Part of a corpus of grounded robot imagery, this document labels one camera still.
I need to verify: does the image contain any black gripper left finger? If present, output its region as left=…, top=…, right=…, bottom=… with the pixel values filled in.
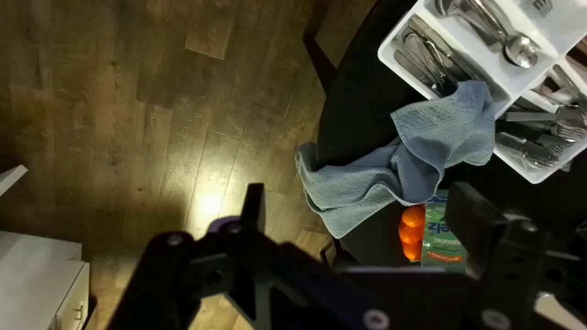
left=207, top=184, right=265, bottom=240

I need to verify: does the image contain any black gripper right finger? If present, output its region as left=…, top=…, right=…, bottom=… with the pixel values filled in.
left=445, top=182, right=548, bottom=288

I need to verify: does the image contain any bag of orange carrots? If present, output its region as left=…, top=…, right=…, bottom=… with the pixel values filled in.
left=397, top=191, right=467, bottom=273

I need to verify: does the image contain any blue microfiber cloth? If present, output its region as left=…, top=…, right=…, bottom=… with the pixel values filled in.
left=295, top=81, right=495, bottom=239

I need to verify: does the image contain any round black table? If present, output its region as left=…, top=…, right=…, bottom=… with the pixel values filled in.
left=317, top=0, right=587, bottom=266

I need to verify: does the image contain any white cutlery tray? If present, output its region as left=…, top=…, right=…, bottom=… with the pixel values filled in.
left=377, top=0, right=587, bottom=184

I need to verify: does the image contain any silver spoon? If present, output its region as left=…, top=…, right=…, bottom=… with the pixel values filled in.
left=434, top=0, right=540, bottom=70

